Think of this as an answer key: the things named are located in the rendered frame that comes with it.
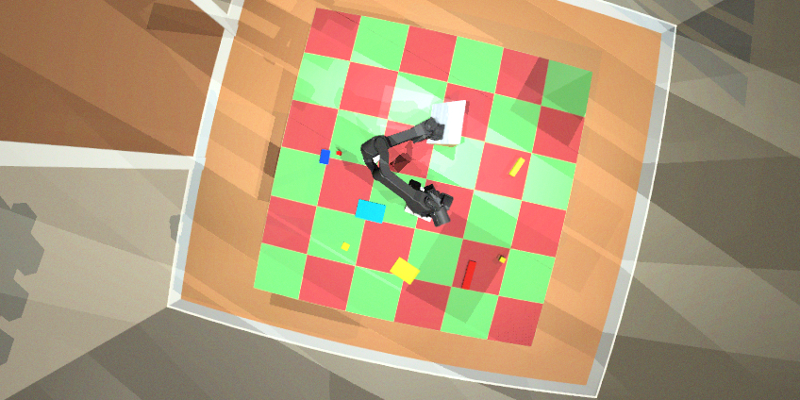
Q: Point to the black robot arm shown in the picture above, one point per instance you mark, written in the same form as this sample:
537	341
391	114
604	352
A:
426	204

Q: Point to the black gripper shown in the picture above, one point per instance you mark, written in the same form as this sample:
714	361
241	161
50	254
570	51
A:
447	199

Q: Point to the small blue block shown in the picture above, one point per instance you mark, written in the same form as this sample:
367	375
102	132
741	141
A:
325	156

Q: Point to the red flat bar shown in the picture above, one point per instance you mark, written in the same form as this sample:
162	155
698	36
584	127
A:
468	275

